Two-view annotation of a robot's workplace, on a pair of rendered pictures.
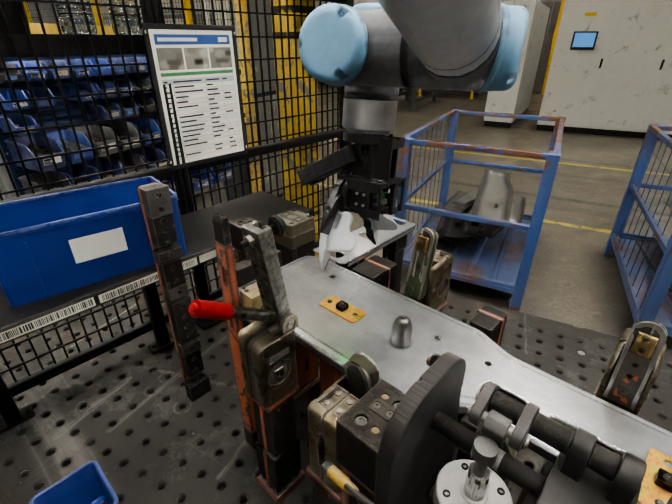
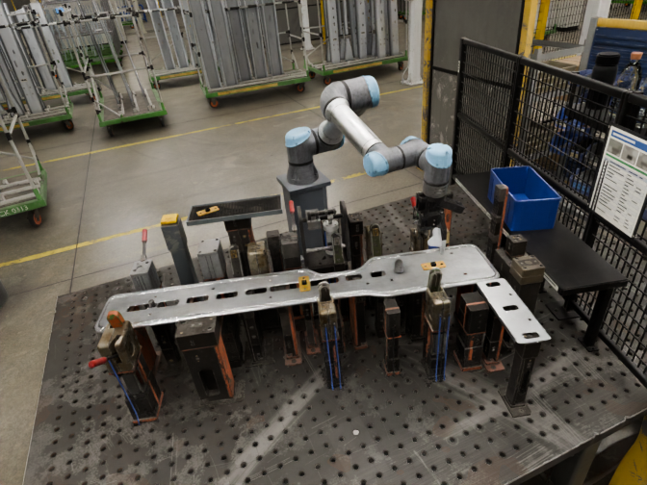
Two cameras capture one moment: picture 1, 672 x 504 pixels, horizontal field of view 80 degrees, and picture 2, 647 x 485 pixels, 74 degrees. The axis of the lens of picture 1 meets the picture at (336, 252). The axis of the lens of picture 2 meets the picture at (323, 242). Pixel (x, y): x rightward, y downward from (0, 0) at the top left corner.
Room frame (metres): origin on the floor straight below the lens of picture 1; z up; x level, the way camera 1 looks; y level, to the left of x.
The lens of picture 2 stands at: (1.16, -1.18, 1.93)
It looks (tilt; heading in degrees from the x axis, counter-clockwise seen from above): 32 degrees down; 134
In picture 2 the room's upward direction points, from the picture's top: 6 degrees counter-clockwise
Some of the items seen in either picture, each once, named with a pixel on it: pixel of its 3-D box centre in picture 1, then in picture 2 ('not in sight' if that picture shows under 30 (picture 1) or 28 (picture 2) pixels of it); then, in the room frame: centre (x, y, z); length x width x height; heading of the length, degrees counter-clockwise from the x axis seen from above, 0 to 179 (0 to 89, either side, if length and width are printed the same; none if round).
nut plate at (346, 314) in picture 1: (342, 306); (433, 264); (0.58, -0.01, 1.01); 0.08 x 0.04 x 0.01; 47
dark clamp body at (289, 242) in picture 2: not in sight; (296, 277); (0.09, -0.24, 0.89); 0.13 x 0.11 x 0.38; 137
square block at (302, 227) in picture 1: (295, 281); (520, 303); (0.86, 0.10, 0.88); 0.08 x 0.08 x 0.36; 47
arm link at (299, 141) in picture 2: not in sight; (299, 144); (-0.20, 0.16, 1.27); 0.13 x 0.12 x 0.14; 66
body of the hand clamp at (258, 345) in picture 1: (274, 414); (418, 268); (0.46, 0.10, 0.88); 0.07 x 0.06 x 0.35; 137
